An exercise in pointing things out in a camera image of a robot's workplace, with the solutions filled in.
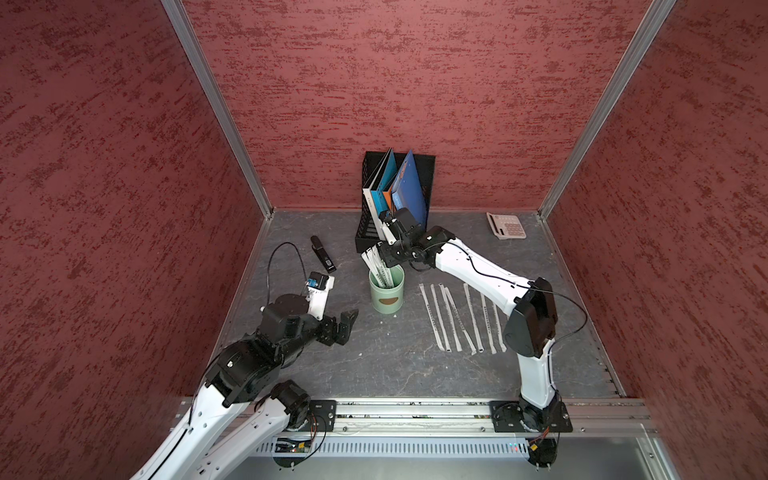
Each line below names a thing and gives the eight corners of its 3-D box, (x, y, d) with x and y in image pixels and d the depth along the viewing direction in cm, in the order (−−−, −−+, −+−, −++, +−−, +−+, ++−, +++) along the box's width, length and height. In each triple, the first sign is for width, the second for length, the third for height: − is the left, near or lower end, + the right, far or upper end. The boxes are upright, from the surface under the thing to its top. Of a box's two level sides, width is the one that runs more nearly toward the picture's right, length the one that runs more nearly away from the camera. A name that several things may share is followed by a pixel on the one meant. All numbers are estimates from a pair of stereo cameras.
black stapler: (329, 274, 104) (327, 267, 100) (310, 246, 112) (307, 238, 108) (336, 270, 105) (335, 263, 101) (317, 242, 113) (315, 235, 109)
